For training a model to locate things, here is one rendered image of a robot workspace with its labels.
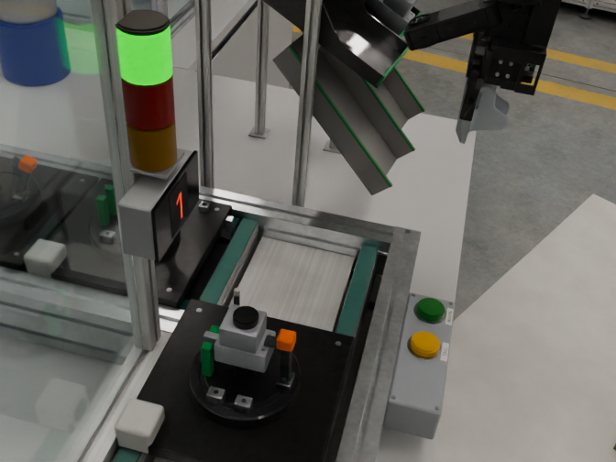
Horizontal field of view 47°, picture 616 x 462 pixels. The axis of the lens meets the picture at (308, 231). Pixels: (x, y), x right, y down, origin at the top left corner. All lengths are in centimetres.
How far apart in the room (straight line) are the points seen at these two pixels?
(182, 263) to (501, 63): 54
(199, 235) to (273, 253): 13
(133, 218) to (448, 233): 75
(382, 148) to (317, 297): 32
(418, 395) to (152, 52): 54
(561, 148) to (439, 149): 193
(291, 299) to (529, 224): 194
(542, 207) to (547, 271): 172
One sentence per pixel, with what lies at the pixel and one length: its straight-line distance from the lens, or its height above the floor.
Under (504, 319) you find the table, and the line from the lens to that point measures 122.
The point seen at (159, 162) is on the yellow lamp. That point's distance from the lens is 74.
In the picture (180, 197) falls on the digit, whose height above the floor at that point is 121.
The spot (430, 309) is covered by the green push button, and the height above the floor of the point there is 97.
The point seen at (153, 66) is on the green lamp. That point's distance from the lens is 69.
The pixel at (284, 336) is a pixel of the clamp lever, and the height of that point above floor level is 108.
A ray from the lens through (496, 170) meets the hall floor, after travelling 320.
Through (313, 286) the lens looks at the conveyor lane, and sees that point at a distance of 112.
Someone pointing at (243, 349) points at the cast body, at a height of 106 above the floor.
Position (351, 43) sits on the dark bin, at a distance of 114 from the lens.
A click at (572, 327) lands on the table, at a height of 86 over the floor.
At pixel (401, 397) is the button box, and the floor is 96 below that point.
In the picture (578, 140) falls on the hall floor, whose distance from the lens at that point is 360.
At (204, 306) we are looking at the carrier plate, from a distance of 100.
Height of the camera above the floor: 169
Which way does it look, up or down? 39 degrees down
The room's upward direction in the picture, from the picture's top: 5 degrees clockwise
